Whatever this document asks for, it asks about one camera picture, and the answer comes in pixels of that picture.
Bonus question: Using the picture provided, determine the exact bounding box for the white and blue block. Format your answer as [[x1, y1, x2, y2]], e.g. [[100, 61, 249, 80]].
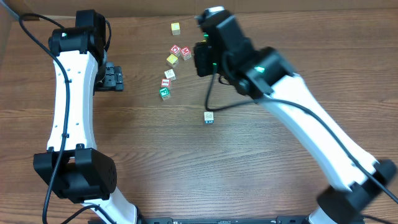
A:
[[204, 111, 214, 124]]

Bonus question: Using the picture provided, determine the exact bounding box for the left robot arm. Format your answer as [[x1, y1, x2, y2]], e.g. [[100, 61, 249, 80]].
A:
[[33, 9, 143, 223]]

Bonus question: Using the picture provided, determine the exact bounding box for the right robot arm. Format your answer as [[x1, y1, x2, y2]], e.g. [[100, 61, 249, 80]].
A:
[[193, 6, 397, 223]]

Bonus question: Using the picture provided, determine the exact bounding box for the red M wooden block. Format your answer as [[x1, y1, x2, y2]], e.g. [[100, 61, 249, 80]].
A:
[[180, 47, 192, 60]]

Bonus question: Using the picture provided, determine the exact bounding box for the red O wooden block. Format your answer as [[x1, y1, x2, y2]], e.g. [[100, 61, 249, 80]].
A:
[[170, 45, 181, 57]]

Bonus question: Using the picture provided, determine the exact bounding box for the yellow wooden block centre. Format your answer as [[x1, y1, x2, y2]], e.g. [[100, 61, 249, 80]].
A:
[[167, 54, 179, 68]]

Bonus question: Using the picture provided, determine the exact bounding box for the yellow wooden block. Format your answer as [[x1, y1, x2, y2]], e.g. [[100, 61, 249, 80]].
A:
[[170, 22, 181, 35], [167, 54, 179, 68]]

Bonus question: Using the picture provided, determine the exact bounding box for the white K wooden block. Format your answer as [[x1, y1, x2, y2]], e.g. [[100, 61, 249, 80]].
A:
[[164, 69, 177, 81]]

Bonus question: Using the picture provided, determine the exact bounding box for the far yellow wooden block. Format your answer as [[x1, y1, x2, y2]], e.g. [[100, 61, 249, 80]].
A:
[[170, 22, 181, 35]]

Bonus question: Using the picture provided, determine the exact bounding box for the red I wooden block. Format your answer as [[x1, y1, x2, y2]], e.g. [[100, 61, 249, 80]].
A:
[[161, 78, 172, 89]]

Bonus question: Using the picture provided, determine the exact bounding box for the green wooden block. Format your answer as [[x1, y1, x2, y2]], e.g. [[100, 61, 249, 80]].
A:
[[159, 87, 171, 100]]

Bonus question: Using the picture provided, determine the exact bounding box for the cardboard back board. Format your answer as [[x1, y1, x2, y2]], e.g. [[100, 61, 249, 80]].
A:
[[5, 0, 397, 17]]

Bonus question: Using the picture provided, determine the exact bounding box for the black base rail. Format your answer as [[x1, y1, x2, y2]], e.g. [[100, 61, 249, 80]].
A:
[[88, 216, 312, 224]]

